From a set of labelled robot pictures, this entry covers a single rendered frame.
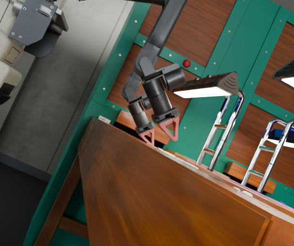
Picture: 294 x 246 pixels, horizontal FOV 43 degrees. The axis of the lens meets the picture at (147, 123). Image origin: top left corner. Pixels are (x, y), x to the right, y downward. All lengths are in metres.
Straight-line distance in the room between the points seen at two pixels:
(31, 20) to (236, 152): 1.38
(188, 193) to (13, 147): 3.52
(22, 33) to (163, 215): 1.04
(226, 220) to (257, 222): 0.03
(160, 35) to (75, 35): 2.67
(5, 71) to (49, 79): 2.44
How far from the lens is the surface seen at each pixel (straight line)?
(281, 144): 1.68
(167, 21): 1.19
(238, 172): 2.16
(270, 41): 2.31
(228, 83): 1.32
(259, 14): 2.32
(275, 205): 0.99
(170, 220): 0.34
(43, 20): 1.32
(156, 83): 1.13
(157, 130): 1.99
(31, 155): 3.78
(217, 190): 0.28
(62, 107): 3.73
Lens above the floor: 0.77
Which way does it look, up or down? 2 degrees up
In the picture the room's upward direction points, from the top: 25 degrees clockwise
